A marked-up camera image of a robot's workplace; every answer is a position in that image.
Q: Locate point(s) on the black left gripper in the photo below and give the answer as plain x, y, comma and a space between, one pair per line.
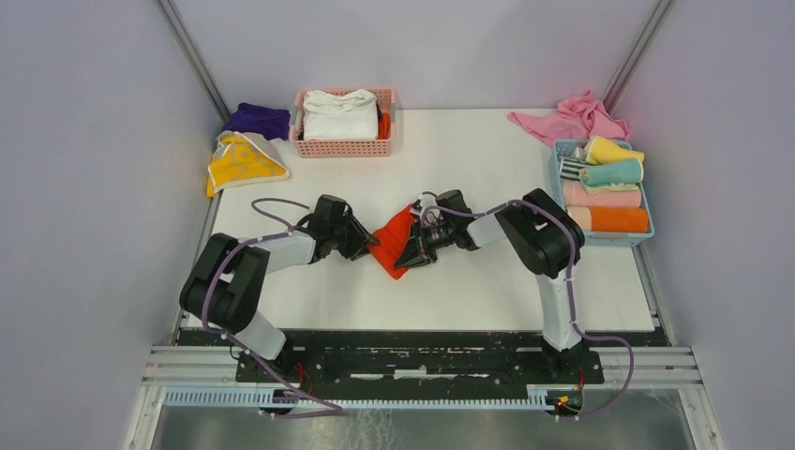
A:
361, 238

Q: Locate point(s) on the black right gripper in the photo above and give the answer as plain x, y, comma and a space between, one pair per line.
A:
413, 255

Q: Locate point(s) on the orange red towel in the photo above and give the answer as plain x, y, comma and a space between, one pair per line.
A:
392, 238

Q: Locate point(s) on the yellow green teal towel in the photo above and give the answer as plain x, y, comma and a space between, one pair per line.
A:
623, 175

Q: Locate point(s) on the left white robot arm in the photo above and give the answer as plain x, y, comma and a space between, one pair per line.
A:
225, 284

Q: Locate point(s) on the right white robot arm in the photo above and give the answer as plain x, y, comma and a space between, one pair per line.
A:
545, 238

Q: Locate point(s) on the pink perforated basket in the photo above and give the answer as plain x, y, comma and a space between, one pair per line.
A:
386, 99

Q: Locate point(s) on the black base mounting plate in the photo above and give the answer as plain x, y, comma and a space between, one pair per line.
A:
367, 365

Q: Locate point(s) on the orange cloth in pink basket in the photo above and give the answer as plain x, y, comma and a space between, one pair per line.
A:
384, 125

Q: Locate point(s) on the white folded cloth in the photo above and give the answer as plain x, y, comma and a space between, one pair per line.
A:
352, 116

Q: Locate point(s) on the purple cloth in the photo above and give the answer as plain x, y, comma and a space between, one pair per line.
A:
268, 122

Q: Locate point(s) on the rolled striped towel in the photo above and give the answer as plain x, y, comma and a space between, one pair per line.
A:
570, 168

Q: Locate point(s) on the rolled yellow towel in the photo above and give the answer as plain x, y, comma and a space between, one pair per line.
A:
600, 150

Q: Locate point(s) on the pink crumpled towel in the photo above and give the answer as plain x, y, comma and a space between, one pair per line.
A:
578, 117

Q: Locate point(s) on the aluminium corner rail left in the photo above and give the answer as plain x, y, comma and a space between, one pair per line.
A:
173, 19

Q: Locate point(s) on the aluminium corner rail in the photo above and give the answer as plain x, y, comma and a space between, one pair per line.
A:
641, 43
173, 19

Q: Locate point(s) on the aluminium corner rail right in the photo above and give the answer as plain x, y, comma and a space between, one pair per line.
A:
641, 43

